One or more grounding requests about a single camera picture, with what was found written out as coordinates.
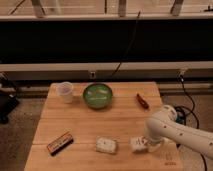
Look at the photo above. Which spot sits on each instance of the green ceramic bowl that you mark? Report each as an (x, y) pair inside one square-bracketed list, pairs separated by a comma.
[(97, 95)]

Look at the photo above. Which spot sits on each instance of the small red-brown object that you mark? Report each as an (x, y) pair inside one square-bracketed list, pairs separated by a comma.
[(143, 103)]

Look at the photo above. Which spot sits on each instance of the white plastic bottle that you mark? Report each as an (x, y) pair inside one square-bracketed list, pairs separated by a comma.
[(139, 144)]

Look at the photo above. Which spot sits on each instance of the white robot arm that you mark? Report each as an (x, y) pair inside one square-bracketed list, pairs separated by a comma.
[(162, 124)]

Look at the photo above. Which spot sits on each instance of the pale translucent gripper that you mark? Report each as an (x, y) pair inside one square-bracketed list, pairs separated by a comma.
[(152, 145)]

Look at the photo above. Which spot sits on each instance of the clear plastic measuring cup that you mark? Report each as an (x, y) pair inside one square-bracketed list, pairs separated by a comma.
[(65, 91)]

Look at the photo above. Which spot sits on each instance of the white wrapped packet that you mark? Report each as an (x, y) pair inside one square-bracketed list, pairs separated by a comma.
[(106, 145)]

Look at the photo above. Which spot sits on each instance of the black object at left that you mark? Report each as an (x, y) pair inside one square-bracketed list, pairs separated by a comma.
[(8, 102)]

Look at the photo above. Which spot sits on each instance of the white wall outlet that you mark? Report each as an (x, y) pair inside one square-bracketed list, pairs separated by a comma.
[(92, 74)]

